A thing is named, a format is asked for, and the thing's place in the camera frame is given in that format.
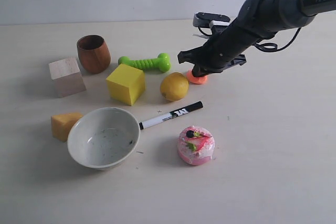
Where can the black white marker pen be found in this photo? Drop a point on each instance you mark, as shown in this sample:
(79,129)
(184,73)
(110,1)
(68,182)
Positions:
(170,115)

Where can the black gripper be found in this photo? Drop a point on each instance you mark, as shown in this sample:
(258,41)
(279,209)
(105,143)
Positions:
(222,48)

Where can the brown wooden cup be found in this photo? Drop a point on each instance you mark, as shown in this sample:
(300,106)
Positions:
(93,53)

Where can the small orange pink object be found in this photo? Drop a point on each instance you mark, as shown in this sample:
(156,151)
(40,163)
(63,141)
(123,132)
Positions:
(195,80)

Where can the yellow cube block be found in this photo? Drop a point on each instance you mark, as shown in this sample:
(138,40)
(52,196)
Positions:
(126,84)

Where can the yellow lemon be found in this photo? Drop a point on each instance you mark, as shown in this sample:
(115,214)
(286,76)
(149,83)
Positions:
(174,87)

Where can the yellow cheese wedge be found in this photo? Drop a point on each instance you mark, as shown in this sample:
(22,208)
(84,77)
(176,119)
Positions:
(61,124)

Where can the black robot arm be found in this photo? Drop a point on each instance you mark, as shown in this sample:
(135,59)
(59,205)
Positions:
(278,15)

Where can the pink toy cake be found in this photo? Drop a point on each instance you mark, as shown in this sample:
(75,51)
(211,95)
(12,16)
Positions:
(195,145)

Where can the light wooden cube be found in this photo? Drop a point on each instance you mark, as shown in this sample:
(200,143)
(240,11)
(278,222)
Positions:
(66,77)

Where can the white ceramic bowl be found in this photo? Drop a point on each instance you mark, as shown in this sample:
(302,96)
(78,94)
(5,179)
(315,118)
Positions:
(103,138)

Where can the green toy dog bone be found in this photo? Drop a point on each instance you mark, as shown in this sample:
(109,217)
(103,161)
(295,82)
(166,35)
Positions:
(161,62)

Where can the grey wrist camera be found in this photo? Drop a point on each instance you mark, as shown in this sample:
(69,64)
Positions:
(215,22)

